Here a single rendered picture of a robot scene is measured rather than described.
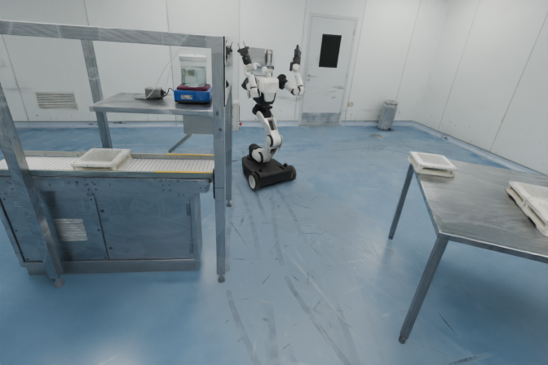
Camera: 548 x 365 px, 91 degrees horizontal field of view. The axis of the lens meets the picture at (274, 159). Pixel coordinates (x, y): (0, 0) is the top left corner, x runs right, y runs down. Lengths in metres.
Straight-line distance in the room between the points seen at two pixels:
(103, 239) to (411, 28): 6.26
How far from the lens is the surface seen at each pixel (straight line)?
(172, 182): 1.79
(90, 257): 2.39
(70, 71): 5.74
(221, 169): 1.63
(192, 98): 1.65
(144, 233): 2.12
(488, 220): 1.83
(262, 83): 3.09
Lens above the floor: 1.64
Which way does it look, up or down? 24 degrees down
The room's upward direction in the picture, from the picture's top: 4 degrees clockwise
